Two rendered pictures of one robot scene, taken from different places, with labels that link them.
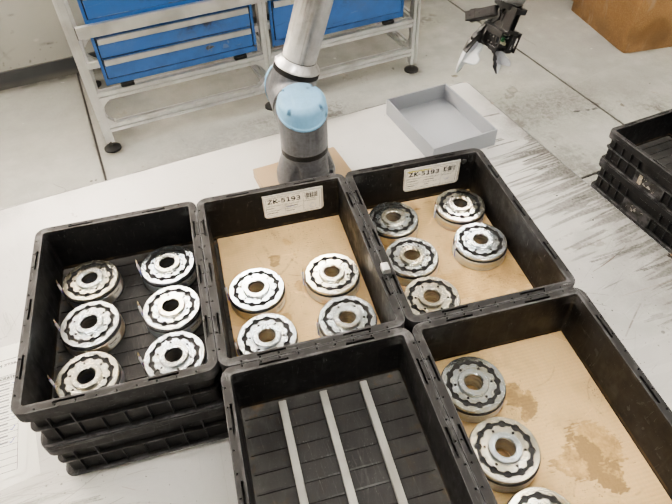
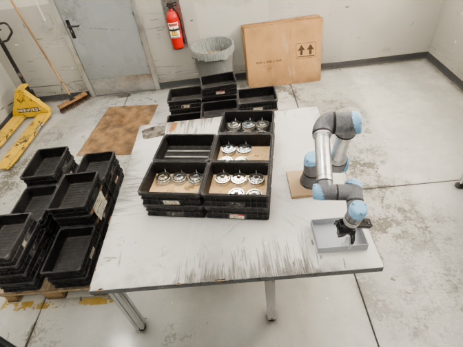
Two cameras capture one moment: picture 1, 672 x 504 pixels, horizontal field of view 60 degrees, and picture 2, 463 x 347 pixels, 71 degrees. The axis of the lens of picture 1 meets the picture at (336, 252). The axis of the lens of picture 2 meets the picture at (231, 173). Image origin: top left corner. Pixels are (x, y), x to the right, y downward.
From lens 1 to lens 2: 2.14 m
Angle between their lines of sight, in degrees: 75
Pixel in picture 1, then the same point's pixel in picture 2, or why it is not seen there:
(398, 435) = not seen: hidden behind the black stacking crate
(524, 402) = (188, 188)
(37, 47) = not seen: outside the picture
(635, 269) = (224, 263)
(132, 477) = not seen: hidden behind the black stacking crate
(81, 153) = (454, 174)
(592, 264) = (233, 250)
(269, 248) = (262, 155)
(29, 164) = (443, 158)
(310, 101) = (310, 158)
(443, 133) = (331, 236)
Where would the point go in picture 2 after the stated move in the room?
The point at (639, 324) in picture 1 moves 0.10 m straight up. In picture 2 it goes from (203, 249) to (200, 239)
